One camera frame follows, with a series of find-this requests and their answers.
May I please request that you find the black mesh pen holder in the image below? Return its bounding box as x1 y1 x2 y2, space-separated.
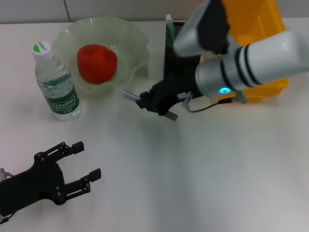
163 21 202 84

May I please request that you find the green wavy glass fruit plate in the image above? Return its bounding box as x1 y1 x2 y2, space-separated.
52 16 150 98

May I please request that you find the green utility knife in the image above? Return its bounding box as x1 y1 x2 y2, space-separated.
165 14 177 45

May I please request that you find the red tomato-like ball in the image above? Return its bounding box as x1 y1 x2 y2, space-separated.
76 43 118 85

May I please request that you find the clear green-label water bottle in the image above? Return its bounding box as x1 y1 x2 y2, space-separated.
31 41 82 121

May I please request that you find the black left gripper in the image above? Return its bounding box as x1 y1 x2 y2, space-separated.
0 141 102 217

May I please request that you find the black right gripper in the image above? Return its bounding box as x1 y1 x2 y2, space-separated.
135 72 202 116

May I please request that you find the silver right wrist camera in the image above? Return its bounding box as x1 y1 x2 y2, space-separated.
172 0 230 58

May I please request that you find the grey marker pen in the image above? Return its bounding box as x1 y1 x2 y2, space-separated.
123 89 179 121

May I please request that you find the arm connector cable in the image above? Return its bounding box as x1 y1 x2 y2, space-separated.
182 90 247 113
0 168 13 224

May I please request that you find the left arm connector cable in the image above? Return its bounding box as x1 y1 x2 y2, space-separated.
0 168 13 224

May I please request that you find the right arm connector cable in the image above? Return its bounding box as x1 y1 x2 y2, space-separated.
182 90 247 113

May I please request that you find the yellow plastic bin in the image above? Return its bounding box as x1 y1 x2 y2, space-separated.
205 0 290 103

